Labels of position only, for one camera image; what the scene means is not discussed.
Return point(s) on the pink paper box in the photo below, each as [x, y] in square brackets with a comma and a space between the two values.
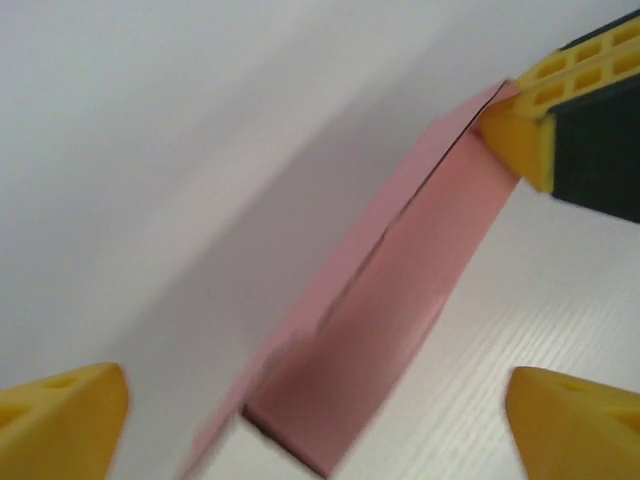
[380, 300]

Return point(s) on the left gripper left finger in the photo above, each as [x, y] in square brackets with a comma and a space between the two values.
[60, 425]

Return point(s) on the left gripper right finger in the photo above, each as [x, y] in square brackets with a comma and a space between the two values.
[575, 430]

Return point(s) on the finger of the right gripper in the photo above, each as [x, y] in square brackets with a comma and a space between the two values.
[585, 55]
[590, 150]

